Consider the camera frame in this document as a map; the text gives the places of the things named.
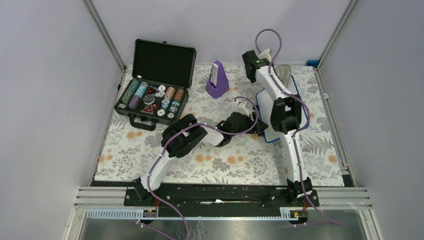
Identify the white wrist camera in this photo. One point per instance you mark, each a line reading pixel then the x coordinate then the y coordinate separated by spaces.
pixel 266 54
pixel 241 107

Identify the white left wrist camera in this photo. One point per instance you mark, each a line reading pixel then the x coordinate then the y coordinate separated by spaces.
pixel 241 107

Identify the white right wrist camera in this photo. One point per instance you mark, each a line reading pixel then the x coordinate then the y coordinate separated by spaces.
pixel 266 54

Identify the purple metronome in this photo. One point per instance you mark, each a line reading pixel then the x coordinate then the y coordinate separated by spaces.
pixel 217 84

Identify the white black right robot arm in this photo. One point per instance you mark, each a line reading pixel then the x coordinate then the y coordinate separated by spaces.
pixel 282 111

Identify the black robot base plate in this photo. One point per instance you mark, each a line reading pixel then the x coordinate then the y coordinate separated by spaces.
pixel 180 195

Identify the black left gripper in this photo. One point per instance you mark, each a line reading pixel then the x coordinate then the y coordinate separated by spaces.
pixel 260 127

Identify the black poker chip case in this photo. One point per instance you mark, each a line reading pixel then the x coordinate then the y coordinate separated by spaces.
pixel 162 73

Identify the floral table mat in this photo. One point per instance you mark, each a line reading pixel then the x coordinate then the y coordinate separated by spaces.
pixel 248 159

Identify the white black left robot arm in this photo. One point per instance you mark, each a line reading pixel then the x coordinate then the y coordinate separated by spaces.
pixel 180 138

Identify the blue framed whiteboard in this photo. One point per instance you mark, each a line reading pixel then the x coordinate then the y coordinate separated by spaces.
pixel 263 101

